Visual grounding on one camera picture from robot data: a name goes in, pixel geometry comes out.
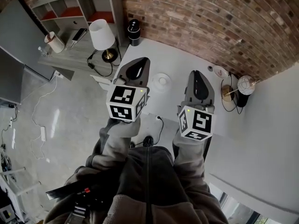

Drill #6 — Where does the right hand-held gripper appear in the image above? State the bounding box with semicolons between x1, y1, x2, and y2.
177;70;217;141

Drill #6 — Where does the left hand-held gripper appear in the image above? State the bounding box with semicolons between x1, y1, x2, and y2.
106;57;151;123

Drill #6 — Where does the white saucer plate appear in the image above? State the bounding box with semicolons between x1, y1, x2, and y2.
151;73;171;92

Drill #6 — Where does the person's left forearm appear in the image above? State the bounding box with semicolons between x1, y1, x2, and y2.
99;118;141;170

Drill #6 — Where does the person's right forearm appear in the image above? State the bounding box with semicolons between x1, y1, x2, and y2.
172;132;206;189

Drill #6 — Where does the small patterned white dish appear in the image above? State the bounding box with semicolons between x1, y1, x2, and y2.
213;65;228;78

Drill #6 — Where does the black cylinder speaker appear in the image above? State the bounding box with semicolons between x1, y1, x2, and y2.
128;19;142;47

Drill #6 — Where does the black cylinder vase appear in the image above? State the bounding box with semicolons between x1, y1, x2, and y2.
235;91;250;108

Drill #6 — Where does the white globe table lamp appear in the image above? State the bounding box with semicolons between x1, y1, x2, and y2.
221;75;257;102

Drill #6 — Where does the white shade table lamp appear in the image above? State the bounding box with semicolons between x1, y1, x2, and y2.
89;19;118;63

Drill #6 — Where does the black table leg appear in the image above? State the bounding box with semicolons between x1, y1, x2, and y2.
203;138;212;161

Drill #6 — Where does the red storage bin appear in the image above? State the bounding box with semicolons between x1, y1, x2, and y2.
88;11;115;22
42;10;57;21
61;7;84;17

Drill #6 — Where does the grey wooden sideboard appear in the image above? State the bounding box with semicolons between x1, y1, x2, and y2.
37;29;129;81

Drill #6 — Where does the black phone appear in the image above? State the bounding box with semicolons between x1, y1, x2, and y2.
71;28;87;42

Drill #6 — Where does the white cylinder container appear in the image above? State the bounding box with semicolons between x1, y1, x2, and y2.
44;31;66;54

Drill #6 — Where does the person's dark fleece jacket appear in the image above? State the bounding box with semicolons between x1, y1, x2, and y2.
44;146;229;224

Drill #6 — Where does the dark framed window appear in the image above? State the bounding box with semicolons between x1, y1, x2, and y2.
219;192;299;224

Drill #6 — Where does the black equipment box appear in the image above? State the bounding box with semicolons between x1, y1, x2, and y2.
45;177;110;219

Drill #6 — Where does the white metal rack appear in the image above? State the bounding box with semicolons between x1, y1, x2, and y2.
0;167;42;224

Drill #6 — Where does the thin black cable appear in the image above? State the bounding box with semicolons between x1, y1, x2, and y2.
221;72;243;115

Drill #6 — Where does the black lamp cable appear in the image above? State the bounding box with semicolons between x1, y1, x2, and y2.
87;48;122;77

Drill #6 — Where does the black floor cable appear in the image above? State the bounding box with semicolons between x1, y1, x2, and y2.
134;119;164;147

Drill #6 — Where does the long white cable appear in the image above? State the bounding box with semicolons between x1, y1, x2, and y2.
29;77;59;163

